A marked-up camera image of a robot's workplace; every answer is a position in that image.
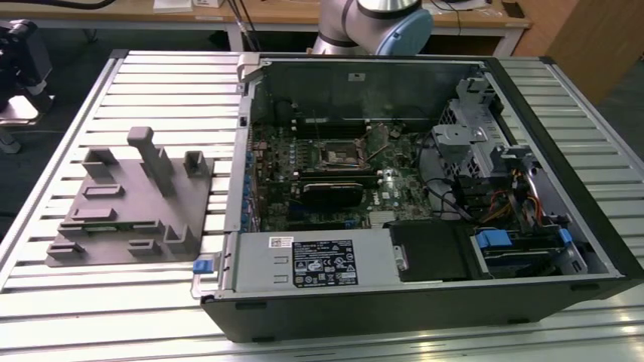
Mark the black RAM slot bank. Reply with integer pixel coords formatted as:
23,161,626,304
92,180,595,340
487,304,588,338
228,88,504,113
294,115,371,140
299,168,382,181

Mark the grey plastic bracket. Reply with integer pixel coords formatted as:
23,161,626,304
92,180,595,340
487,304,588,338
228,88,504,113
488,145,543,178

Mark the wooden desk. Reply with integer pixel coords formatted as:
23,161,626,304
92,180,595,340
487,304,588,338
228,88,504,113
0,0,534,57

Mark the green RAM stick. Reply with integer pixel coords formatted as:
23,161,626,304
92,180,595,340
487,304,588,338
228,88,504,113
83,222,138,232

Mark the grey power supply unit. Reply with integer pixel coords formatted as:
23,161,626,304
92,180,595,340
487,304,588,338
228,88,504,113
232,229,404,294

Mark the silver metal drive cage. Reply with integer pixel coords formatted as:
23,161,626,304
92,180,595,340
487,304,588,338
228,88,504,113
430,73,511,178

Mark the blue case latch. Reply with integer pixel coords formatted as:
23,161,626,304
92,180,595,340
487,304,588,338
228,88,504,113
194,254,216,275

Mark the black plastic drive cover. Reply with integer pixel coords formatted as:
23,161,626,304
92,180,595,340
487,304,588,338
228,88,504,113
388,219,479,284

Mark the wooden cabinet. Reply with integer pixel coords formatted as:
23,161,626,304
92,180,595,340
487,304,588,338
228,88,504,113
515,0,644,105

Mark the black open PC case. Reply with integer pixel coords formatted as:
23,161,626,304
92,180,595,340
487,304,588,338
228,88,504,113
199,51,644,344

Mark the black wire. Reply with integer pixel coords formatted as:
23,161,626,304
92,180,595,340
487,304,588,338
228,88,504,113
424,177,478,223

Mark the grey case latch handle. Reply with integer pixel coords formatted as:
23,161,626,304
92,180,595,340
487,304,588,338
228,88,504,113
235,52,263,82

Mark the black graphics card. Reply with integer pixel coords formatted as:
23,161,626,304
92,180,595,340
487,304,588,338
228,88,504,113
299,181,364,209

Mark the CPU socket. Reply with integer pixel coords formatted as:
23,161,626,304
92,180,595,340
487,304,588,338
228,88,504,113
314,138,370,170

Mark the green motherboard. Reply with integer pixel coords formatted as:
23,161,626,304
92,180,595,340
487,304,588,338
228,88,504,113
246,120,439,233

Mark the hard disk in blue carrier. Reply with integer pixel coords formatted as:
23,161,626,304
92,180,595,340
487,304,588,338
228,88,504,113
470,228,564,278

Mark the grey parts rack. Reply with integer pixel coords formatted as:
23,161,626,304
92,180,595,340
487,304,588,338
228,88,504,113
43,126,216,268

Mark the coloured wire bundle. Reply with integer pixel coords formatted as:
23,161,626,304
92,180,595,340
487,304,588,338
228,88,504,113
480,188,548,227

